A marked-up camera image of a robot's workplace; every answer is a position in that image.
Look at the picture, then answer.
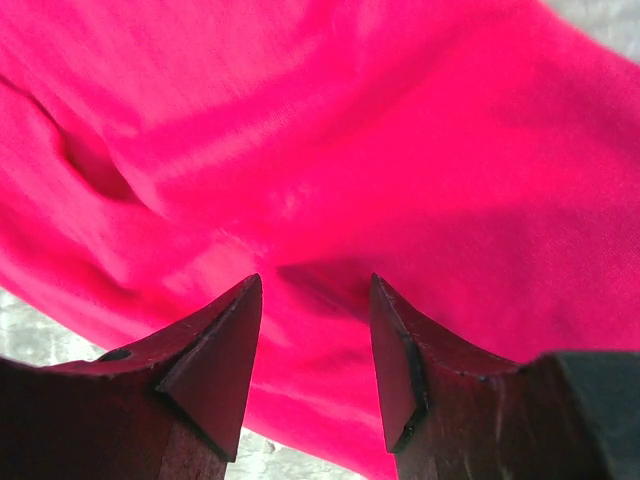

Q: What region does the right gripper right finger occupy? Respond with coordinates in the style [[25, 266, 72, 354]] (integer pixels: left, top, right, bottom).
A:
[[370, 276, 639, 479]]

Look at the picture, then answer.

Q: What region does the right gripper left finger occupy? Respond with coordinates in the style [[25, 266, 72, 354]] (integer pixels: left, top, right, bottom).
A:
[[1, 275, 262, 479]]

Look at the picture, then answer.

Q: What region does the red t shirt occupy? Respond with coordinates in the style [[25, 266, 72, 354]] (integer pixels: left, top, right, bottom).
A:
[[1, 1, 639, 479]]

